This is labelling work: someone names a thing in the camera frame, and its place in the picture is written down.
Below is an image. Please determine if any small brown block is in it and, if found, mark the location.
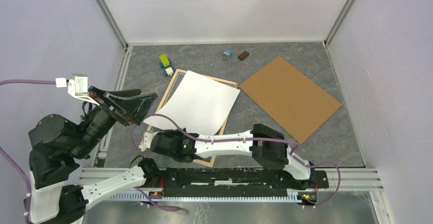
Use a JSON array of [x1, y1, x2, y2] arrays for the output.
[[238, 51, 250, 61]]

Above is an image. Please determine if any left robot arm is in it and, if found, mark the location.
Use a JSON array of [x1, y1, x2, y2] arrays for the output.
[[27, 86, 160, 223]]

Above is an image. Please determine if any slotted cable duct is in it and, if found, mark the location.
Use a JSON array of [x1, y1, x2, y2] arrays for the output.
[[107, 189, 318, 204]]

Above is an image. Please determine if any brown cardboard backing board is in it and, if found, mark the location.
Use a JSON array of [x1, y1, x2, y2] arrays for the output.
[[239, 57, 342, 143]]

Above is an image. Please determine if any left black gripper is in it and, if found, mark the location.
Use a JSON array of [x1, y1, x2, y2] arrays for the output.
[[74, 84, 161, 157]]

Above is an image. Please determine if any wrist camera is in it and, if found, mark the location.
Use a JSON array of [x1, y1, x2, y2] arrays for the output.
[[138, 131, 154, 152], [55, 74, 100, 106]]

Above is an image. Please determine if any white blue toy car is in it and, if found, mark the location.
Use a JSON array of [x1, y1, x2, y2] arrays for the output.
[[163, 67, 176, 77]]

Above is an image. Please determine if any blue white cube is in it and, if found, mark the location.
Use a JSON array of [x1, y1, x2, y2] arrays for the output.
[[223, 49, 233, 60]]

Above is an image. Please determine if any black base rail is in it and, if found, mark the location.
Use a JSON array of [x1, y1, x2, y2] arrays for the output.
[[144, 167, 329, 197]]

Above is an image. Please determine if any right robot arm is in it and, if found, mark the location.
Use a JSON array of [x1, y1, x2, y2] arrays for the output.
[[139, 124, 316, 188]]

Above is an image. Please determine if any right corner aluminium post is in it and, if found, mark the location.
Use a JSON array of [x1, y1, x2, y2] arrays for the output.
[[323, 0, 356, 48]]

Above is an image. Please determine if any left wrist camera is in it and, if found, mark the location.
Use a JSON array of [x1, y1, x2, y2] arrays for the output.
[[55, 74, 100, 106]]

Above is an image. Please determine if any left floor aluminium rail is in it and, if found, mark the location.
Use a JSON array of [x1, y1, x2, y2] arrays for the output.
[[91, 45, 134, 167]]

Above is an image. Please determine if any colourful balloon photo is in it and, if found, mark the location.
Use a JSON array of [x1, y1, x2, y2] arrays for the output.
[[156, 71, 240, 135]]

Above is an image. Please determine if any left corner aluminium post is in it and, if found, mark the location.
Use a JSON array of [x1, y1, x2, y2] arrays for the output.
[[95, 0, 129, 49]]

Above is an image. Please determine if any green blue toy car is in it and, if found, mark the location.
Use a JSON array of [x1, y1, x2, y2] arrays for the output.
[[159, 54, 172, 69]]

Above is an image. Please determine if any aluminium base profile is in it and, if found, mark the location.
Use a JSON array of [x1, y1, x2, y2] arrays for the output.
[[78, 168, 384, 191]]

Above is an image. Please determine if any corner aluminium post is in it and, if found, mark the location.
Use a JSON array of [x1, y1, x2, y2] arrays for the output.
[[95, 0, 129, 49], [323, 0, 356, 48]]

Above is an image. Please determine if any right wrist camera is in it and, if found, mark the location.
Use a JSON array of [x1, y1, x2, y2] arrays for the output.
[[138, 131, 154, 152]]

